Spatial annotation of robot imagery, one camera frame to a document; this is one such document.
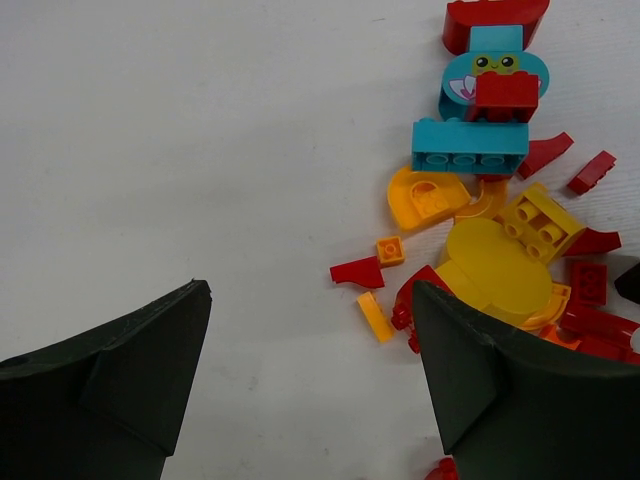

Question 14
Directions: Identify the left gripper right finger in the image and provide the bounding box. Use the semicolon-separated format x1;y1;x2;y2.
412;281;639;479

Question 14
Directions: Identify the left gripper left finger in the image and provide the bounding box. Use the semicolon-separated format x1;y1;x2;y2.
1;280;212;479

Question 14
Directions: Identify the yellow round large brick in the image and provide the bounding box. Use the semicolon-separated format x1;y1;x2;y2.
436;218;552;326

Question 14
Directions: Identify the small orange flat brick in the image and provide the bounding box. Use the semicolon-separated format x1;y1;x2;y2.
357;291;394;343

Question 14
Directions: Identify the yellow studded brick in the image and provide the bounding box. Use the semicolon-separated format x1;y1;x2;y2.
495;183;586;264

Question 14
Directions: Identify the small orange square brick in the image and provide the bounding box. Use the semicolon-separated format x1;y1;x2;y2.
376;236;406;268

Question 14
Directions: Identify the red curved slope brick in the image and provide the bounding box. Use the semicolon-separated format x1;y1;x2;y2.
329;256;385;289

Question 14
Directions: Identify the orange arch brick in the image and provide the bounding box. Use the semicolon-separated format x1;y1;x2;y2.
454;179;509;224

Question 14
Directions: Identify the orange half round brick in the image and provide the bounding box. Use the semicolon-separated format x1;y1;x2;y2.
387;166;471;232

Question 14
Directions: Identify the teal long brick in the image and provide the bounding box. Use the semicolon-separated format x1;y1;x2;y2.
411;118;529;176

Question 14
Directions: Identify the red brick on frog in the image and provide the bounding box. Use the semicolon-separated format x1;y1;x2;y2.
465;71;540;123

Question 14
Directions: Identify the teal frog printed brick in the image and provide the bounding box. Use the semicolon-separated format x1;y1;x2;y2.
438;25;550;123

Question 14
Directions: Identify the red arch brick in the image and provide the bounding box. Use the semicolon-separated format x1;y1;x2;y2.
442;0;550;55

